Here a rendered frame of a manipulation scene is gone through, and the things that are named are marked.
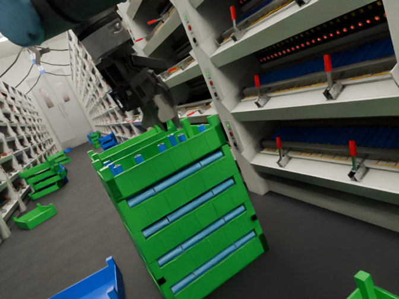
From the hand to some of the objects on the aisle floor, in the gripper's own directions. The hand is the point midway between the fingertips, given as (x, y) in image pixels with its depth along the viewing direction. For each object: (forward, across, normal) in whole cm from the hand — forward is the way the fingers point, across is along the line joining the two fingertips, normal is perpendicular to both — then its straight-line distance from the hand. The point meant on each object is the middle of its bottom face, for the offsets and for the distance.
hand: (171, 123), depth 70 cm
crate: (+41, -8, -11) cm, 43 cm away
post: (+54, -4, +36) cm, 65 cm away
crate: (+34, -42, -36) cm, 64 cm away
